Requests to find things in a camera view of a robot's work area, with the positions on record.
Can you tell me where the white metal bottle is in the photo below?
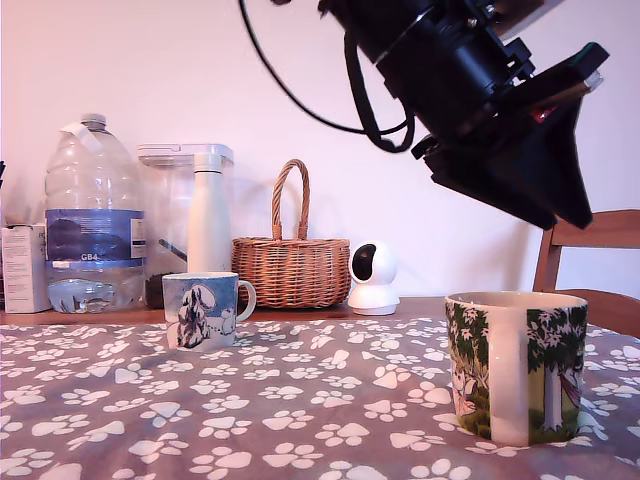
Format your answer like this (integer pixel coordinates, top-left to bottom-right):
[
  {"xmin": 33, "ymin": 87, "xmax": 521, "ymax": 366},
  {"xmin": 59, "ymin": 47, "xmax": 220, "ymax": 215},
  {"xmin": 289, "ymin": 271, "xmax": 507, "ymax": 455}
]
[{"xmin": 187, "ymin": 152, "xmax": 233, "ymax": 275}]

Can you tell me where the large clear water bottle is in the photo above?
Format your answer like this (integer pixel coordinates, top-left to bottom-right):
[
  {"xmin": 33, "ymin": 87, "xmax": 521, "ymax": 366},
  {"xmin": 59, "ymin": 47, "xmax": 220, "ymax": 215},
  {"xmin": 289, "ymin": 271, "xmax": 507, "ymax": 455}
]
[{"xmin": 44, "ymin": 112, "xmax": 147, "ymax": 315}]

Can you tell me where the clear container with white lid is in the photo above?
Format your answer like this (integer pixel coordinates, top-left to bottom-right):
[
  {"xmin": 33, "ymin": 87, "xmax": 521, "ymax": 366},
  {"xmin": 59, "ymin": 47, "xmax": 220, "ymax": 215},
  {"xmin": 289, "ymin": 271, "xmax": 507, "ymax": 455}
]
[{"xmin": 137, "ymin": 143, "xmax": 235, "ymax": 309}]

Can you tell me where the wicker basket with handle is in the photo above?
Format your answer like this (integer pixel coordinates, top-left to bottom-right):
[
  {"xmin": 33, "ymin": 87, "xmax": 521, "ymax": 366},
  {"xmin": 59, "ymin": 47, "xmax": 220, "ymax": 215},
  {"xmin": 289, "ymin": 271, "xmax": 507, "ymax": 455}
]
[{"xmin": 230, "ymin": 158, "xmax": 352, "ymax": 310}]

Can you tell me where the small white round camera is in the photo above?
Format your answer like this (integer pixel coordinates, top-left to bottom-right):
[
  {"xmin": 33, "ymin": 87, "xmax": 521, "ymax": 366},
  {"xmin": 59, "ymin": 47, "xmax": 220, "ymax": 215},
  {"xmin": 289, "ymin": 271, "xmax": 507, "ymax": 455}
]
[{"xmin": 347, "ymin": 239, "xmax": 402, "ymax": 317}]

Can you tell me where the grey paw print tablecloth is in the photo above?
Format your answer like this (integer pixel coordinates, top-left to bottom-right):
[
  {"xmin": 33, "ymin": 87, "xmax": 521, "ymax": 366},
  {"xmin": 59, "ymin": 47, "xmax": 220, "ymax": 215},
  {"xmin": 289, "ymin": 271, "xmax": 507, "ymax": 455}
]
[{"xmin": 0, "ymin": 315, "xmax": 640, "ymax": 480}]

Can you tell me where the green illustrated mug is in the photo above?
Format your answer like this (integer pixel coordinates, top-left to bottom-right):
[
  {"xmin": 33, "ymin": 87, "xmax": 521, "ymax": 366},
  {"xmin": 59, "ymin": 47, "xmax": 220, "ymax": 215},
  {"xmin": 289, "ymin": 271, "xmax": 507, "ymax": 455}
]
[{"xmin": 444, "ymin": 290, "xmax": 590, "ymax": 447}]

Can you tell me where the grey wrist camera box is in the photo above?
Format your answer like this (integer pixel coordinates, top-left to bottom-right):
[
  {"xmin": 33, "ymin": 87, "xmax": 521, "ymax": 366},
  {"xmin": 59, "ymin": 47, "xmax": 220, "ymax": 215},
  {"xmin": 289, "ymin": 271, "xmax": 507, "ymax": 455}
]
[{"xmin": 469, "ymin": 0, "xmax": 549, "ymax": 39}]

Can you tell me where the thick black cable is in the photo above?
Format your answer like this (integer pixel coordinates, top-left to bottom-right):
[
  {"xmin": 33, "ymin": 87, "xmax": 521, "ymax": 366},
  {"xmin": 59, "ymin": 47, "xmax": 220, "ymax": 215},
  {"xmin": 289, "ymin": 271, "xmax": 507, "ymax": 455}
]
[{"xmin": 343, "ymin": 33, "xmax": 418, "ymax": 154}]

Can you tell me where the thin black cable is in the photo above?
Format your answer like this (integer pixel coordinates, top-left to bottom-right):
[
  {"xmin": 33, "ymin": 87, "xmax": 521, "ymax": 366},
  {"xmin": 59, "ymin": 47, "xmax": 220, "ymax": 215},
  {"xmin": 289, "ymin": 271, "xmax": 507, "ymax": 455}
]
[{"xmin": 238, "ymin": 0, "xmax": 410, "ymax": 134}]

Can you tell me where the wooden chair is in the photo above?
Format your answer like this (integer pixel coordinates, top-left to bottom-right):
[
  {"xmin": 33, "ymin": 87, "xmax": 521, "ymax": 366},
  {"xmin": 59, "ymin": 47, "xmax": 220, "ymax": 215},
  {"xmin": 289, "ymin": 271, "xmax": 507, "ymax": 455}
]
[{"xmin": 532, "ymin": 208, "xmax": 640, "ymax": 341}]

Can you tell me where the white cardboard box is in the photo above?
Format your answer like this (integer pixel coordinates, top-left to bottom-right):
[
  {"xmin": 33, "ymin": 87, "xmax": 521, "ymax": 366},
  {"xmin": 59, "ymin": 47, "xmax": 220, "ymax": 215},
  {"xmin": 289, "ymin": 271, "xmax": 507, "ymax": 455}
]
[{"xmin": 0, "ymin": 223, "xmax": 52, "ymax": 315}]

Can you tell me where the blue illustrated mug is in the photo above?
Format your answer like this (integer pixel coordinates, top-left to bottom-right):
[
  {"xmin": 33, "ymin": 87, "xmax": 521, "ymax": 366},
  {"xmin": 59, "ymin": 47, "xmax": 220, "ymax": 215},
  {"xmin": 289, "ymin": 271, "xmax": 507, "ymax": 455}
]
[{"xmin": 161, "ymin": 271, "xmax": 258, "ymax": 353}]

